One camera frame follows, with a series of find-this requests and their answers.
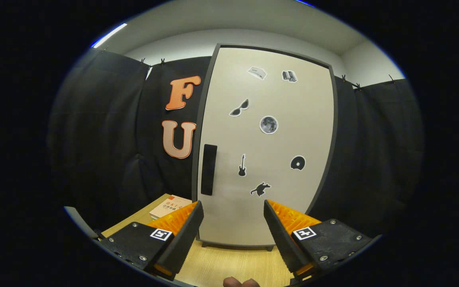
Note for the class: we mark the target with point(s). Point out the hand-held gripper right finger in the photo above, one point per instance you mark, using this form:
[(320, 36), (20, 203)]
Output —
[(279, 237)]

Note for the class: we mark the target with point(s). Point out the black backdrop cloth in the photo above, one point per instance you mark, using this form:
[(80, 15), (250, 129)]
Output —
[(373, 159)]

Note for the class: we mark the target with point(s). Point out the ceiling light strip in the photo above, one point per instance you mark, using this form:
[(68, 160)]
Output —
[(110, 35)]

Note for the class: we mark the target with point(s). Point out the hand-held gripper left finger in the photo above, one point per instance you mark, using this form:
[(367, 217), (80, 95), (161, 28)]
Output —
[(187, 237)]

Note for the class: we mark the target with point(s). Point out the grey shoe cabinet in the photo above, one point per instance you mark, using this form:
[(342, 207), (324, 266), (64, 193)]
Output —
[(196, 167)]

